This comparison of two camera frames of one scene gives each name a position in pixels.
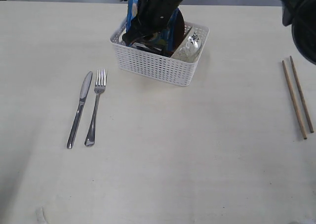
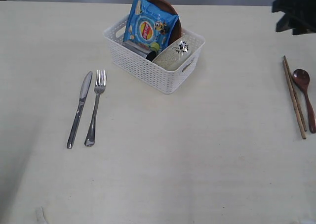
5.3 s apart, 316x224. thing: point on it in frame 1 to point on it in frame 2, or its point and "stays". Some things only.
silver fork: x=99 y=87 stays
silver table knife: x=84 y=93 stays
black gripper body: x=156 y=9 to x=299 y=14
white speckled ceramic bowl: x=189 y=48 to x=172 y=58
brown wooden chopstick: x=288 y=79 stays
